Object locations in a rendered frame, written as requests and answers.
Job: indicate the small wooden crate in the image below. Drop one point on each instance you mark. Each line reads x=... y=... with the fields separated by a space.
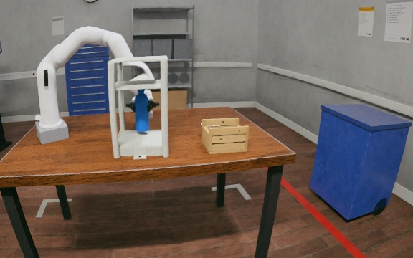
x=235 y=141

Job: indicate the white shelving unit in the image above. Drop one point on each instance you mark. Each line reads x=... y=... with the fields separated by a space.
x=132 y=142

